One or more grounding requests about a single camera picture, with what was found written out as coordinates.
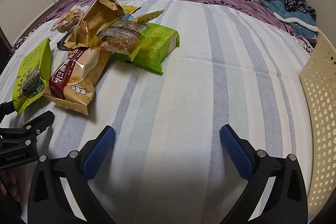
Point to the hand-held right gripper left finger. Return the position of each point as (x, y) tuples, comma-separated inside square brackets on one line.
[(98, 153)]

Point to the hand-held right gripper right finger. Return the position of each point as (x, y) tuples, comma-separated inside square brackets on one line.
[(236, 153)]

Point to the teal fleece blanket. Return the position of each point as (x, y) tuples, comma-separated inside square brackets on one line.
[(283, 14)]

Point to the cream perforated plastic basket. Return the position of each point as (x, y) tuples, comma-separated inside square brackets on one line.
[(323, 108)]

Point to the clear yellow-edged granola packet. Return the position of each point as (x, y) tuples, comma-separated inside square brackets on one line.
[(123, 35)]

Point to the large green snack packet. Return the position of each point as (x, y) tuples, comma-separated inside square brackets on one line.
[(157, 43)]

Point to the light blue snack packet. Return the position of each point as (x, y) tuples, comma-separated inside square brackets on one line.
[(128, 16)]

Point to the gold foil snack packet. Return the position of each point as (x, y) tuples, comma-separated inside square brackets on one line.
[(94, 19)]

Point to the person's left hand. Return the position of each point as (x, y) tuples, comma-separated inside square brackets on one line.
[(9, 184)]

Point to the beige maroon rice cracker packet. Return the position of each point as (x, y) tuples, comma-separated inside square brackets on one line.
[(76, 77)]

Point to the green seaweed snack packet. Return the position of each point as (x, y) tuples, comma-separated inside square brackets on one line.
[(31, 69)]

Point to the striped bed sheet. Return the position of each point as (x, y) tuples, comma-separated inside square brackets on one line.
[(183, 82)]

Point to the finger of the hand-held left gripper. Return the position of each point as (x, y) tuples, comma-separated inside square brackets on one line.
[(39, 121), (6, 108)]

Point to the small yellow snack packet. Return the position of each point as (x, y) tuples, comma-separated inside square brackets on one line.
[(149, 15), (131, 9)]

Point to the leopard print cloth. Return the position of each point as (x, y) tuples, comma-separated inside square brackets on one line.
[(296, 3)]

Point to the clear pastry packet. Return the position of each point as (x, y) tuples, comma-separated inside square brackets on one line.
[(68, 19)]

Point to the blue striped cracker packet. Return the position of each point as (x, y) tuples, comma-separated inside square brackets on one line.
[(63, 43)]

